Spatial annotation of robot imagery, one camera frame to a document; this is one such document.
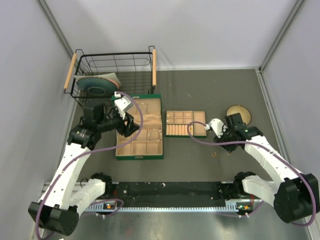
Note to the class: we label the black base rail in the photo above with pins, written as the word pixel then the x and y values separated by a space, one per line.
pixel 173 194

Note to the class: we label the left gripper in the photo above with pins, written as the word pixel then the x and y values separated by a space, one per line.
pixel 130 127

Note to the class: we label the green jewelry box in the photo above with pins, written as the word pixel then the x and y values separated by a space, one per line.
pixel 147 144

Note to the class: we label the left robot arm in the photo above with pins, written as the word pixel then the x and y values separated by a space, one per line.
pixel 59 208

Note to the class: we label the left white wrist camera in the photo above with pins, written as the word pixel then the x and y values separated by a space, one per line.
pixel 123 103

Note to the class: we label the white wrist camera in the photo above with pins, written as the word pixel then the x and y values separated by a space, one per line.
pixel 217 126
pixel 123 103

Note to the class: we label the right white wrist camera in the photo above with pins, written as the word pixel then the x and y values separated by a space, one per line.
pixel 217 126

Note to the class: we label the black wire basket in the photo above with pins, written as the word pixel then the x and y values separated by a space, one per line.
pixel 100 75

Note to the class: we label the wooden bowl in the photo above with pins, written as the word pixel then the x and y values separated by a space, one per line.
pixel 243 111

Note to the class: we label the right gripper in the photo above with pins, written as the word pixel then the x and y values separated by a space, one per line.
pixel 221 140

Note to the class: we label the teal ceramic plate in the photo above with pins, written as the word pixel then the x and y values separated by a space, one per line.
pixel 97 87

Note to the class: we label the pink plate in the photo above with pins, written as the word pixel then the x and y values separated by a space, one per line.
pixel 114 77

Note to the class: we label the green jewelry tray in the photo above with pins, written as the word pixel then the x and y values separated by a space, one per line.
pixel 177 122

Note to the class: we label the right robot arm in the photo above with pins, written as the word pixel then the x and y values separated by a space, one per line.
pixel 292 194

